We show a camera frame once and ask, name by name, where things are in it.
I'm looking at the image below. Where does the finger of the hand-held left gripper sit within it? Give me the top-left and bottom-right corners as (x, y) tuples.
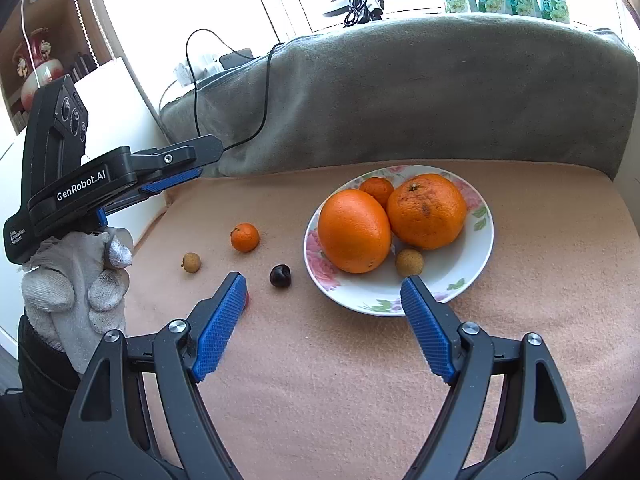
(97, 169), (204, 221)
(131, 135), (224, 177)

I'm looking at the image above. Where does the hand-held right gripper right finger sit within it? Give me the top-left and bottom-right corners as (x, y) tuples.
(400, 275), (587, 480)

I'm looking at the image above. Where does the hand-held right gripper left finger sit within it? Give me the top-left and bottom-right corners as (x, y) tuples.
(59, 271), (249, 480)

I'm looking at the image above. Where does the floral white plate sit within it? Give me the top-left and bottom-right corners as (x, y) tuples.
(304, 164), (496, 317)

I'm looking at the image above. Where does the small mandarin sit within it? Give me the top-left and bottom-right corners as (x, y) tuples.
(230, 223), (261, 254)
(359, 176), (396, 209)

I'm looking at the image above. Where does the bumpy large orange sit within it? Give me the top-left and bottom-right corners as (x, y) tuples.
(386, 173), (468, 251)

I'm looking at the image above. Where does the smooth large orange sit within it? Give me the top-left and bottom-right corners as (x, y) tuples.
(318, 190), (392, 275)

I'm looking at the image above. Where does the person's left forearm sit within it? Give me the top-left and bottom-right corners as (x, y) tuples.
(15, 310), (83, 401)

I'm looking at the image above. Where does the person's left hand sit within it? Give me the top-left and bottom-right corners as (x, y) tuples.
(20, 226), (135, 376)

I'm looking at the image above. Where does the white power strip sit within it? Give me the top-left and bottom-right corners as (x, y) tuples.
(172, 52), (223, 86)

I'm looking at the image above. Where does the beige blanket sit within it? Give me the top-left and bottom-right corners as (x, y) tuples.
(122, 160), (640, 480)

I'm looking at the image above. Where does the black power adapter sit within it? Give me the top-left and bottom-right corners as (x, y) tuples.
(220, 49), (253, 68)

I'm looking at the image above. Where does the row of dark books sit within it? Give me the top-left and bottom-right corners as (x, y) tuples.
(62, 52), (98, 83)

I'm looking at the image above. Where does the red and white vase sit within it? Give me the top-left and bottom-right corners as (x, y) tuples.
(12, 27), (66, 106)

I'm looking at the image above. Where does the wooden shelf cabinet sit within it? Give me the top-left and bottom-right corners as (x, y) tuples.
(0, 0), (126, 131)

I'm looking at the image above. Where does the grey blanket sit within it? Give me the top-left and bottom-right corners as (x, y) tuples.
(159, 12), (640, 181)

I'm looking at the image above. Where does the thin white cable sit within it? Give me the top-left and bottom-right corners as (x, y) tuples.
(19, 0), (38, 111)

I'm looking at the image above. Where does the white window frame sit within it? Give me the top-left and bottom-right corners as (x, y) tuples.
(200, 0), (446, 43)

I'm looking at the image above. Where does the beaded blind cord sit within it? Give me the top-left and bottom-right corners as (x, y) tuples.
(65, 0), (113, 68)

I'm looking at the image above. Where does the black coiled cable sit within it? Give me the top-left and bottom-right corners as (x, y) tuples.
(343, 0), (371, 28)

